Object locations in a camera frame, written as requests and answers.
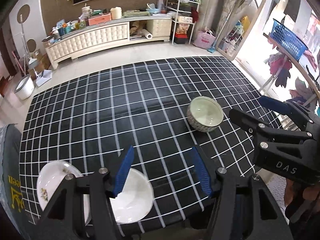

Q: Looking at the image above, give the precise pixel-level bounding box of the blue plastic basket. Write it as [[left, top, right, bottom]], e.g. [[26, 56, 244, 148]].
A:
[[270, 19, 308, 61]]

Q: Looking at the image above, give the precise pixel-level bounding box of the white dustpan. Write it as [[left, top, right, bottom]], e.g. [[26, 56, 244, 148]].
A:
[[35, 70, 52, 87]]

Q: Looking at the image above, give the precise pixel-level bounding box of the white plate floral print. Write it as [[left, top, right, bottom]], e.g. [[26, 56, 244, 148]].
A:
[[36, 160, 83, 211]]

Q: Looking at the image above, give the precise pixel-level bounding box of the pink storage box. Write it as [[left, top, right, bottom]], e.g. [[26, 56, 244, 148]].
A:
[[88, 13, 112, 26]]

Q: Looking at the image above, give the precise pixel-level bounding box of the cream white bowl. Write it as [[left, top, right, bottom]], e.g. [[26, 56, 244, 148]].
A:
[[110, 168, 154, 224]]

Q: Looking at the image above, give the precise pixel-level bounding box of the pink shopping bag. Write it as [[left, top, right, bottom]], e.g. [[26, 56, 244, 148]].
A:
[[193, 28, 216, 49]]

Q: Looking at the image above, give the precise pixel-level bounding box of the black white grid tablecloth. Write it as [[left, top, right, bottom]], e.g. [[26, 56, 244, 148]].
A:
[[18, 56, 282, 235]]

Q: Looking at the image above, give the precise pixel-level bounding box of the white paper roll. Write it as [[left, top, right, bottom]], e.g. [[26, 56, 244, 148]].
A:
[[141, 29, 153, 40]]

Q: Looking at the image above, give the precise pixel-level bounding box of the cream plastic jug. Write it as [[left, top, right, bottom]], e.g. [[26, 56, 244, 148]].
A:
[[110, 7, 122, 20]]

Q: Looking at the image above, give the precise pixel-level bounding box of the wooden drying rack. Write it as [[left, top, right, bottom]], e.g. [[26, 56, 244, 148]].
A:
[[258, 33, 319, 100]]

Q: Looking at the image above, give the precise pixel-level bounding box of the white mop bucket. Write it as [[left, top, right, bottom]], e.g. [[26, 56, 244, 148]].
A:
[[14, 75, 35, 100]]

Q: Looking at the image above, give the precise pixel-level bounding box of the white mop pole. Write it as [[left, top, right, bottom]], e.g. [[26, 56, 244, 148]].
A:
[[20, 14, 38, 69]]

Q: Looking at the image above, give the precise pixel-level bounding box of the green patterned bowl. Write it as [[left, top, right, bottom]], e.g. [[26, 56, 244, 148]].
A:
[[187, 96, 224, 133]]

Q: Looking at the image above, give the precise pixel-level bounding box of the white metal shelf rack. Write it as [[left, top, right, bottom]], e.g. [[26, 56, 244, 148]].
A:
[[165, 0, 201, 44]]

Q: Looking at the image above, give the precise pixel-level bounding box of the standing oval mirror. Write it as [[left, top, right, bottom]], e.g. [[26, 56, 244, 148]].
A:
[[215, 0, 266, 61]]

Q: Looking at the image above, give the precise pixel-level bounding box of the cream tufted TV cabinet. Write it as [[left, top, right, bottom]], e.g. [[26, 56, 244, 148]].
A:
[[44, 14, 172, 69]]

